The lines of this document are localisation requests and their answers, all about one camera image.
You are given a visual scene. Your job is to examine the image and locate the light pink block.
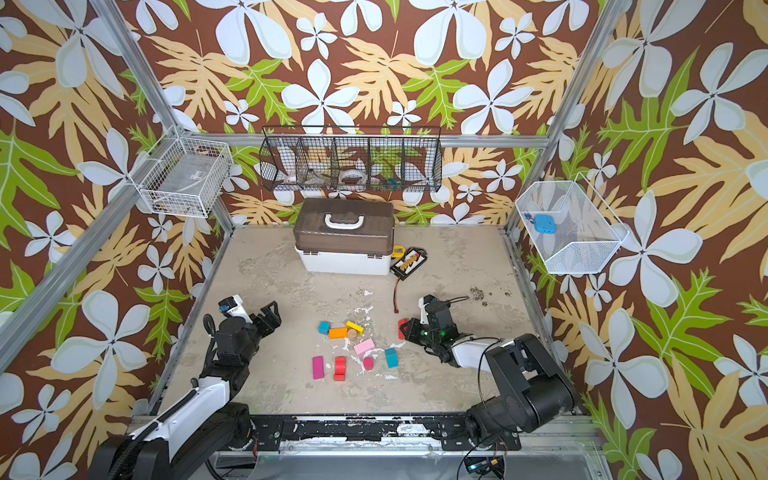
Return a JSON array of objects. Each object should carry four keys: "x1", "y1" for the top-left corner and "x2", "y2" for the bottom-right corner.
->
[{"x1": 354, "y1": 338, "x2": 375, "y2": 356}]

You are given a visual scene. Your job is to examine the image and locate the yellow block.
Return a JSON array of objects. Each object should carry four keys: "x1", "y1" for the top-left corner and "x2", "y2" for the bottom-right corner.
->
[{"x1": 346, "y1": 321, "x2": 364, "y2": 335}]

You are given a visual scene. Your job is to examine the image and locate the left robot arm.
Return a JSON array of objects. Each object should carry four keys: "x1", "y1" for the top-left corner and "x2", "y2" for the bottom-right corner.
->
[{"x1": 88, "y1": 295, "x2": 282, "y2": 479}]

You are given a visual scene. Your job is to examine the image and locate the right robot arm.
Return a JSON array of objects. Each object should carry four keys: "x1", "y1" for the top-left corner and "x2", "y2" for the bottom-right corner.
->
[{"x1": 398, "y1": 294, "x2": 579, "y2": 447}]

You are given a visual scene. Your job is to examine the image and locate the teal rectangular block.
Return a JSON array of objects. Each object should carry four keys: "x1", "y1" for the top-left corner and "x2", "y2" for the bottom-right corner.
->
[{"x1": 385, "y1": 348, "x2": 399, "y2": 369}]

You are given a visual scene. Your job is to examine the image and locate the magenta rectangular block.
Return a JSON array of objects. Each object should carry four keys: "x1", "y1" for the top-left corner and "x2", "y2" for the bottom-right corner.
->
[{"x1": 312, "y1": 356, "x2": 325, "y2": 380}]

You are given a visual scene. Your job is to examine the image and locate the red arch block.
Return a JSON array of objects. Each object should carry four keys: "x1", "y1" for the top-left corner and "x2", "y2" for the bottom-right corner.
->
[{"x1": 333, "y1": 356, "x2": 347, "y2": 381}]

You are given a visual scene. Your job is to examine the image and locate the orange block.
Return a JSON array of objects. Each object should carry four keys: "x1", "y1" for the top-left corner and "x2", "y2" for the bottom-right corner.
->
[{"x1": 328, "y1": 327, "x2": 349, "y2": 340}]

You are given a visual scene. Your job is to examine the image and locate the black battery pack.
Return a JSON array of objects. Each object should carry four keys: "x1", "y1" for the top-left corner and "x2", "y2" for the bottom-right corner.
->
[{"x1": 390, "y1": 247, "x2": 428, "y2": 281}]

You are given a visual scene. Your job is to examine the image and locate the yellow tape measure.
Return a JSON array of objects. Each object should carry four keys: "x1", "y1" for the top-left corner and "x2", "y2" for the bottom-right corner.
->
[{"x1": 391, "y1": 245, "x2": 406, "y2": 260}]

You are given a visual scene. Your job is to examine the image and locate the white box with brown lid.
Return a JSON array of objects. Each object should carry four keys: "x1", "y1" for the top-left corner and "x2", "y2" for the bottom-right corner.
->
[{"x1": 293, "y1": 198, "x2": 395, "y2": 276}]

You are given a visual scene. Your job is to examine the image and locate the blue device in basket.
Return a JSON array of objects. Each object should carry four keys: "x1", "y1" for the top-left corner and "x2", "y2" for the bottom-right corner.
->
[{"x1": 533, "y1": 214, "x2": 557, "y2": 235}]

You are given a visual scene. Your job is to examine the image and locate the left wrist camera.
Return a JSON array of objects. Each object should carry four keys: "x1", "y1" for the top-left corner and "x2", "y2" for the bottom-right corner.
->
[{"x1": 218, "y1": 294, "x2": 252, "y2": 323}]

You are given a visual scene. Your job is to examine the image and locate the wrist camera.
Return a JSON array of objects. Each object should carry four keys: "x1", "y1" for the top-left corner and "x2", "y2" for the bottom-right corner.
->
[
  {"x1": 418, "y1": 295, "x2": 453, "y2": 328},
  {"x1": 218, "y1": 294, "x2": 252, "y2": 323}
]

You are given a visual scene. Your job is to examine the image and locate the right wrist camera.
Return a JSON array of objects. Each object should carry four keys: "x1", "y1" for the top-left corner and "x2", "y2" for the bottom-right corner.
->
[{"x1": 418, "y1": 295, "x2": 453, "y2": 328}]

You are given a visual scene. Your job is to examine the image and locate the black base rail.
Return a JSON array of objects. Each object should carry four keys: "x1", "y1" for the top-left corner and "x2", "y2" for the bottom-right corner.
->
[{"x1": 250, "y1": 412, "x2": 521, "y2": 452}]

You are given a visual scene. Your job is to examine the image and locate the white wire basket left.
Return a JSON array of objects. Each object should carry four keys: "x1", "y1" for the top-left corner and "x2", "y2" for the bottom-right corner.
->
[{"x1": 131, "y1": 127, "x2": 233, "y2": 218}]

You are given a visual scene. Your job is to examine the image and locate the white wire basket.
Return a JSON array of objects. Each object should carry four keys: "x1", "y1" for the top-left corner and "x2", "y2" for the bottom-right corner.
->
[
  {"x1": 131, "y1": 127, "x2": 233, "y2": 218},
  {"x1": 515, "y1": 174, "x2": 630, "y2": 276}
]

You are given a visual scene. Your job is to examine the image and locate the white wire basket right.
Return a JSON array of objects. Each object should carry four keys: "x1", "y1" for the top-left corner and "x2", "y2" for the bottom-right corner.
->
[{"x1": 515, "y1": 174, "x2": 630, "y2": 276}]

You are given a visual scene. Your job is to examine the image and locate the black wire basket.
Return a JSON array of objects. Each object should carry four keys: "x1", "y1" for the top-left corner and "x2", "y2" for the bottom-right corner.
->
[{"x1": 256, "y1": 125, "x2": 444, "y2": 192}]

